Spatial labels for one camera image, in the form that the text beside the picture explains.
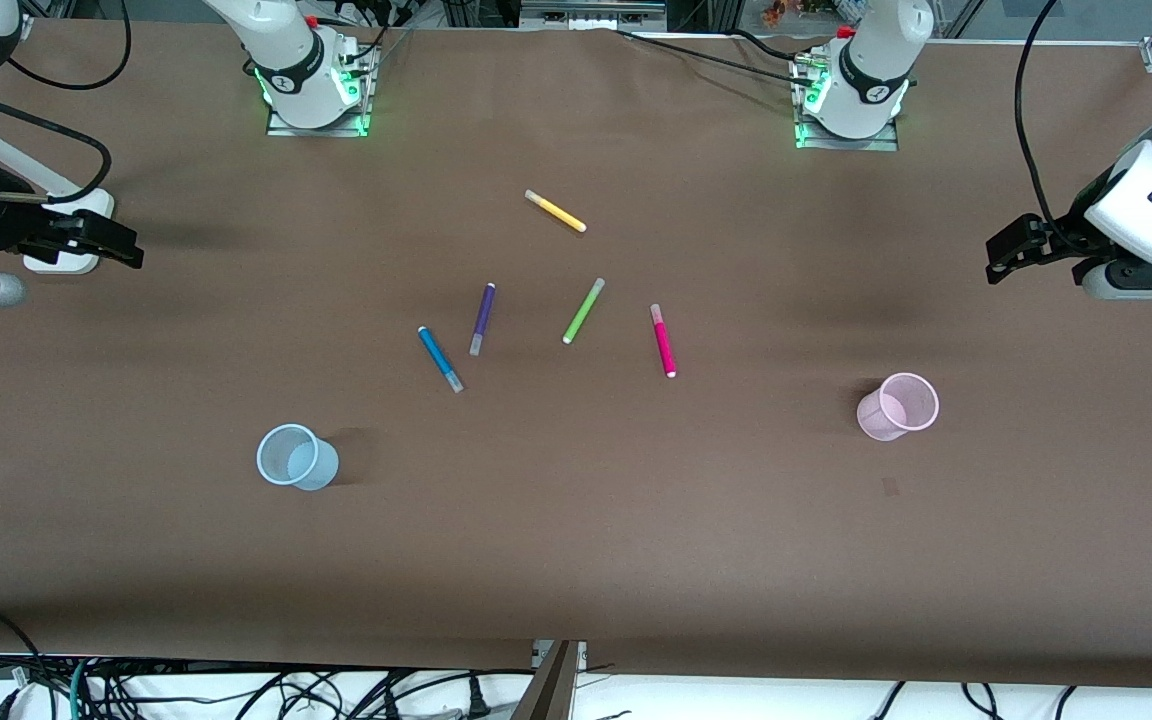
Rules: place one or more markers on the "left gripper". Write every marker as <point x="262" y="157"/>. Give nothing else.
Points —
<point x="1058" y="238"/>

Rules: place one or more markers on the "pink marker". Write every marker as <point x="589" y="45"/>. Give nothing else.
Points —
<point x="663" y="342"/>

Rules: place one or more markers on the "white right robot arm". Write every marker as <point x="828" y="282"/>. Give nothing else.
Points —
<point x="286" y="50"/>

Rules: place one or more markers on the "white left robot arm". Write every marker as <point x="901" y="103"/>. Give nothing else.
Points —
<point x="876" y="60"/>

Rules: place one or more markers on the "pink mesh cup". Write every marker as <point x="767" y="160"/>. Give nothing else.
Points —
<point x="881" y="416"/>

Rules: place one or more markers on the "blue mesh cup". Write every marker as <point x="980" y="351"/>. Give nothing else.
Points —
<point x="314" y="466"/>

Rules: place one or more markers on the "blue marker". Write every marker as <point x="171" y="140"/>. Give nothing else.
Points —
<point x="436" y="355"/>

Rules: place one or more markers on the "purple marker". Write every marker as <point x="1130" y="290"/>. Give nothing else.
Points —
<point x="483" y="315"/>

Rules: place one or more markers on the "yellow marker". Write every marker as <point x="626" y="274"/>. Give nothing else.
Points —
<point x="556" y="211"/>

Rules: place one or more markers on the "green marker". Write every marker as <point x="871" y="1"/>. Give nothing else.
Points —
<point x="583" y="312"/>

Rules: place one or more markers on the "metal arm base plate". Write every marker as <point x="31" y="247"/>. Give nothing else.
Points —
<point x="331" y="126"/>
<point x="836" y="142"/>

